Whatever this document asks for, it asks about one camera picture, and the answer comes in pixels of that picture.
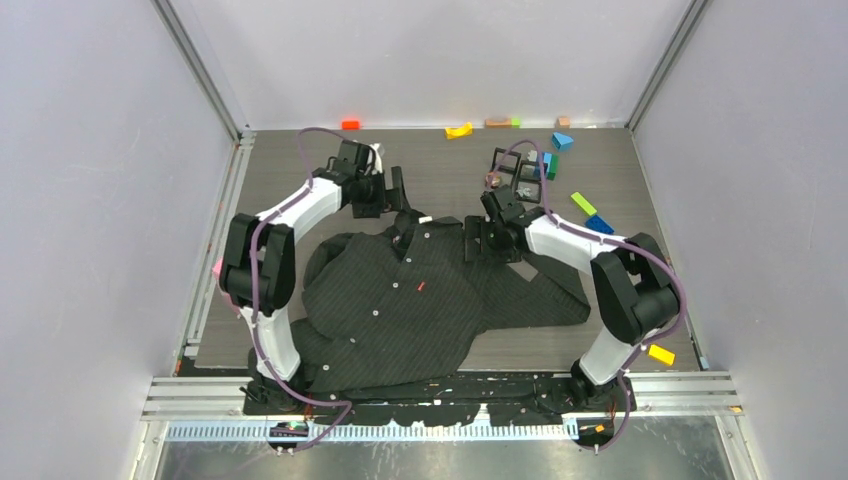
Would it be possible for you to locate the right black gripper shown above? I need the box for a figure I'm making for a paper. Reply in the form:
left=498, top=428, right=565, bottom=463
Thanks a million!
left=465, top=215, right=522, bottom=264

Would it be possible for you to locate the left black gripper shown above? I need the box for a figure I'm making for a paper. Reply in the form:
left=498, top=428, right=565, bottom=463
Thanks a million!
left=354, top=167, right=411, bottom=219

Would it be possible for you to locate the orange round brooch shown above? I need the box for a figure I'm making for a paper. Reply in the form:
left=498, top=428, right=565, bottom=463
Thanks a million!
left=484, top=172, right=502, bottom=188

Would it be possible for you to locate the black pinstriped shirt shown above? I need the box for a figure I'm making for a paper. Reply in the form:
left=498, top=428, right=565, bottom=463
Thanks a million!
left=291, top=211, right=591, bottom=393

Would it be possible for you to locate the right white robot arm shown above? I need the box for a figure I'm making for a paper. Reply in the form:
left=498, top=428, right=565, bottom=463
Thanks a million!
left=464, top=186, right=687, bottom=411

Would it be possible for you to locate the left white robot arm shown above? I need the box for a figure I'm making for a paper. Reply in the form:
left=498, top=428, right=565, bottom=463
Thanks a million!
left=216, top=140, right=409, bottom=414

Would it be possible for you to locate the black brooch box right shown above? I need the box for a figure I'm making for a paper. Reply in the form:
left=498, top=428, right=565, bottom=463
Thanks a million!
left=512, top=160, right=542, bottom=204

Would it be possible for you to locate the black brooch box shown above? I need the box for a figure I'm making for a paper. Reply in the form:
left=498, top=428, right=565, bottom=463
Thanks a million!
left=484, top=148, right=522, bottom=193
left=512, top=160, right=542, bottom=204

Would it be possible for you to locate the black brooch box left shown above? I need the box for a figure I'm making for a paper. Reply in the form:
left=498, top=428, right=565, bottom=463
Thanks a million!
left=484, top=148, right=522, bottom=193

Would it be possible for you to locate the yellow arch block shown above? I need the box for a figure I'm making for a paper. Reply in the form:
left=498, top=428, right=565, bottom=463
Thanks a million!
left=444, top=122, right=473, bottom=140

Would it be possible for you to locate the blue green block stack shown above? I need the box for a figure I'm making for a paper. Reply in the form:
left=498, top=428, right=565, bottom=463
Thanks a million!
left=523, top=150, right=559, bottom=180

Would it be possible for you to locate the brown wooden block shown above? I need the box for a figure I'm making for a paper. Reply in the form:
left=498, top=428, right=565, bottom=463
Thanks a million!
left=484, top=118, right=513, bottom=128

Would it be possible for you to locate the lime green brick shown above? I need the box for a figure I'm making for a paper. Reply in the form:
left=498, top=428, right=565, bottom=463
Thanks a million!
left=570, top=192, right=597, bottom=217

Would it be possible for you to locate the blue wedge block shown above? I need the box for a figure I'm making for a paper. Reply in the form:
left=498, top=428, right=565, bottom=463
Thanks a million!
left=551, top=132, right=574, bottom=152

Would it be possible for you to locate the blue lego brick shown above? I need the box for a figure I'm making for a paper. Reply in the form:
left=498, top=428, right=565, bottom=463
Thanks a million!
left=585, top=214, right=615, bottom=235

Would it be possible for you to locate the yellow brick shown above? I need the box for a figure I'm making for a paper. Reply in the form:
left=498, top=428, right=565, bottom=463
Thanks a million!
left=647, top=344, right=676, bottom=366

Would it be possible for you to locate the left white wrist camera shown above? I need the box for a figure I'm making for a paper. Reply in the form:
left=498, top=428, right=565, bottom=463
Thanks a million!
left=366, top=143, right=384, bottom=175

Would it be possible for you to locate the red block at wall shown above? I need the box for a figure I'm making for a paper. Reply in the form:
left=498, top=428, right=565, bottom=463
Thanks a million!
left=341, top=119, right=361, bottom=130

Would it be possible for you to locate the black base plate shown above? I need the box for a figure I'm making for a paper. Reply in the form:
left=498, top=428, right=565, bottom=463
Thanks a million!
left=240, top=371, right=637, bottom=427

